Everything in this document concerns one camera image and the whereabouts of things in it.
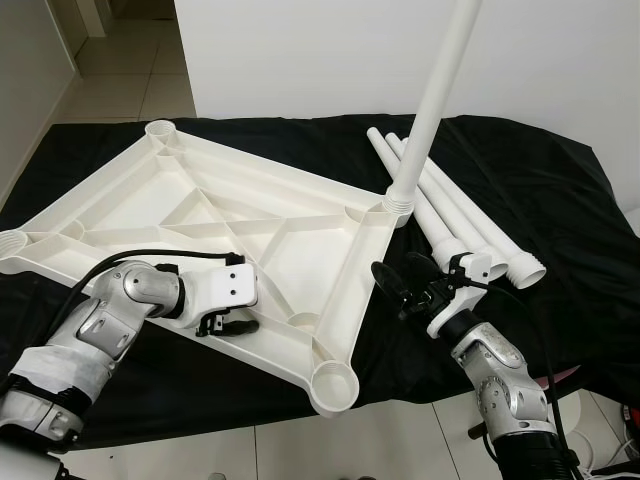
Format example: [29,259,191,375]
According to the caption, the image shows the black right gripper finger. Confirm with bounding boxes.
[403,252,443,293]
[370,262,409,313]

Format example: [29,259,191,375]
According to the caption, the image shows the white plastic ribbed table top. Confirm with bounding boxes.
[0,120,413,419]

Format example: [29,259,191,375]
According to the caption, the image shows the pink flat sheet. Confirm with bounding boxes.
[545,365,581,386]

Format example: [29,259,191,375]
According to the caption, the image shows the black table cloth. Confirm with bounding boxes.
[0,115,640,451]

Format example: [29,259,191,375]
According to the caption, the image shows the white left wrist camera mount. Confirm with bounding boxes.
[180,262,259,321]

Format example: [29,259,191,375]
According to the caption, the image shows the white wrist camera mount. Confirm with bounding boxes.
[428,252,493,339]
[180,262,259,321]

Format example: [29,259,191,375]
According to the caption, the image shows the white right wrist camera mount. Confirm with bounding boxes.
[428,252,493,339]

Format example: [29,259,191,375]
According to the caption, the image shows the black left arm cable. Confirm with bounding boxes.
[50,248,246,321]

